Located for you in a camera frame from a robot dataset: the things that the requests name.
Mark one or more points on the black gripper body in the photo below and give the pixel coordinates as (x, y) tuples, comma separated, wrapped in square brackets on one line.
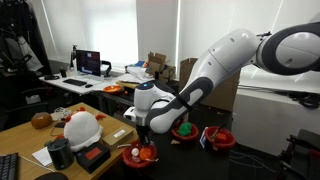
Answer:
[(143, 131)]

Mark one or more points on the red plastic bowl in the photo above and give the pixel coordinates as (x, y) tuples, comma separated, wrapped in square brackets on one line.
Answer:
[(230, 143), (128, 160), (191, 137)]

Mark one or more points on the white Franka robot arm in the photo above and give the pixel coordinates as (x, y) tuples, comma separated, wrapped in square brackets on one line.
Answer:
[(220, 63)]

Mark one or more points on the orange bowl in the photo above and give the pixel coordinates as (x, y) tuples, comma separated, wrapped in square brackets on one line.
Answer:
[(112, 89)]

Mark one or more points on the white ball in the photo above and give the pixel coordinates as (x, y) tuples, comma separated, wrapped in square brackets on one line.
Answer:
[(135, 152)]

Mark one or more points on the orange ball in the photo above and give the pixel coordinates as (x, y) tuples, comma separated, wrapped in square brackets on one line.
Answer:
[(145, 154)]

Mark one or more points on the cardboard box white label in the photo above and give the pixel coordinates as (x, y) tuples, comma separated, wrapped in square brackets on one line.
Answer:
[(115, 140)]

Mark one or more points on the pale wooden triangle block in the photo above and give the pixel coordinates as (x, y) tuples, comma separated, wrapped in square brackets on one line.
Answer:
[(175, 142)]

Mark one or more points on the green plastic toy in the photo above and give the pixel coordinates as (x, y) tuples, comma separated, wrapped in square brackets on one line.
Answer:
[(185, 130)]

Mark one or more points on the black box with label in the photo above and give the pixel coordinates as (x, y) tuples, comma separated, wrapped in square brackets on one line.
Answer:
[(113, 100)]

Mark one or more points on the blue white card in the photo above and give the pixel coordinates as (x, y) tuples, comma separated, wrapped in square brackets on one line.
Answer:
[(202, 141)]

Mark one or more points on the white paper stack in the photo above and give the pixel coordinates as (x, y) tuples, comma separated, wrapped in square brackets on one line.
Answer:
[(136, 73)]

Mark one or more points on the white helmet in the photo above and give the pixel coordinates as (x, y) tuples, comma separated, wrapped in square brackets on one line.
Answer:
[(81, 131)]

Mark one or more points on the black box red label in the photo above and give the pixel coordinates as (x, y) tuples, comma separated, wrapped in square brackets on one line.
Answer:
[(81, 161)]

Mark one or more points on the white desk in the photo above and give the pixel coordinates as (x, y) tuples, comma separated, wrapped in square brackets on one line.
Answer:
[(100, 83)]

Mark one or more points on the small open cardboard box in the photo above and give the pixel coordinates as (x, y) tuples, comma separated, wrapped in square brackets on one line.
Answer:
[(156, 61)]

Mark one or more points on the black computer mouse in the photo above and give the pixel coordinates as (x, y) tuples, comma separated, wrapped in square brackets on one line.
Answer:
[(88, 86)]

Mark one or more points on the black stick tool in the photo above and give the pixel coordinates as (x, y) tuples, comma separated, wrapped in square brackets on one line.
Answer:
[(218, 131)]

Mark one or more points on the orange square block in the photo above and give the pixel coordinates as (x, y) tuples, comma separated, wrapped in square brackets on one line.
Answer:
[(221, 136)]

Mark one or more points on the black cylindrical speaker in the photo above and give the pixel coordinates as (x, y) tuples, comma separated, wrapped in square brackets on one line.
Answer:
[(60, 156)]

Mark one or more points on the clear plastic container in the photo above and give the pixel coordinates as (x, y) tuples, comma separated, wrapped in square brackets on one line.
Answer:
[(61, 113)]

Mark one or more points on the black keyboard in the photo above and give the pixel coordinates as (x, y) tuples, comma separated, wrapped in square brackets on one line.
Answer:
[(75, 82), (8, 168)]

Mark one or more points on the large cardboard box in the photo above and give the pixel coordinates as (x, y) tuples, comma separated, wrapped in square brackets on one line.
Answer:
[(223, 96)]

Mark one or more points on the computer monitor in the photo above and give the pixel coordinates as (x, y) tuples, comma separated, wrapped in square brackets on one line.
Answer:
[(88, 63)]

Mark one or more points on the black oval mouse pad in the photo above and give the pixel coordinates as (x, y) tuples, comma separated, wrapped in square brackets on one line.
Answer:
[(51, 176)]

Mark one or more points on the black cup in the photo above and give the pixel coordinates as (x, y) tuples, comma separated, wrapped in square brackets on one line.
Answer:
[(63, 72)]

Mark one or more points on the white notepad paper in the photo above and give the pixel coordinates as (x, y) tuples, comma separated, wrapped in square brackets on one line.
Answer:
[(40, 156)]

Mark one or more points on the brown football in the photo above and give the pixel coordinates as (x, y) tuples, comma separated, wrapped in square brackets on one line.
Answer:
[(41, 121)]

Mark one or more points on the black desk stand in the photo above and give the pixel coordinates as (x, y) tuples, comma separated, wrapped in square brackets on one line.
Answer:
[(73, 56)]

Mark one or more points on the wooden desk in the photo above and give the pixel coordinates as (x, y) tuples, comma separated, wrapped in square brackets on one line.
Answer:
[(20, 140)]

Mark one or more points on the black office chair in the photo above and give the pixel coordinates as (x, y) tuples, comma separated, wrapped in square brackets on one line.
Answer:
[(13, 86)]

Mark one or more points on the dark hanging clothes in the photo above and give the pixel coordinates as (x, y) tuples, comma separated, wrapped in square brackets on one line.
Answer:
[(13, 20)]

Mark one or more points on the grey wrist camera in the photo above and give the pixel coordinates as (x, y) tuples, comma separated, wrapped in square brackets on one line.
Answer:
[(130, 114)]

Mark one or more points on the black cart frame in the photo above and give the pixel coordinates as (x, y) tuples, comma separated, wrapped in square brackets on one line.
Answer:
[(310, 160)]

